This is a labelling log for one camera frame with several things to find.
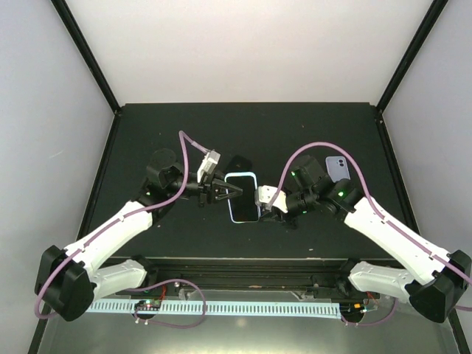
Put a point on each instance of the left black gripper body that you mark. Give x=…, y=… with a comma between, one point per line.
x=206, y=189

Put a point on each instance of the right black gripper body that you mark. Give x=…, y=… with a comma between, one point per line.
x=291, y=221

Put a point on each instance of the light blue cased phone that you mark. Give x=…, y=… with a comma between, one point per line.
x=243, y=208

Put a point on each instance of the black cased phone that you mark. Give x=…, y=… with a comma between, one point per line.
x=238, y=164

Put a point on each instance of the lilac phone case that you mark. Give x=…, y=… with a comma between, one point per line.
x=337, y=168

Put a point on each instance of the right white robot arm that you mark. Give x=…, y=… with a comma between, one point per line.
x=431, y=279

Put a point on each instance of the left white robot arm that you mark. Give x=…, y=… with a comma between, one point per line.
x=69, y=280

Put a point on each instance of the right controller board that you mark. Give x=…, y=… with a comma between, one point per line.
x=355, y=307

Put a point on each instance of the controller board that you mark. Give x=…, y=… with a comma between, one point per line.
x=355, y=307
x=146, y=305

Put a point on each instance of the left controller board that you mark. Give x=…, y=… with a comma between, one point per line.
x=146, y=305

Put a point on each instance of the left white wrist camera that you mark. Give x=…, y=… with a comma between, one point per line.
x=208, y=164

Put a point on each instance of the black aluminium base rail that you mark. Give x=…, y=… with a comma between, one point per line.
x=339, y=280

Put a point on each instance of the white slotted cable duct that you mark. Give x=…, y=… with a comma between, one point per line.
x=323, y=310

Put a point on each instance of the left black frame post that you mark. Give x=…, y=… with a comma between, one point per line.
x=77, y=36

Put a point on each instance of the black frame post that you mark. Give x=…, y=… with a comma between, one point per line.
x=423, y=31
x=77, y=36

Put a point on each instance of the right black frame post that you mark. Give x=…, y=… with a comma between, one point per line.
x=423, y=31

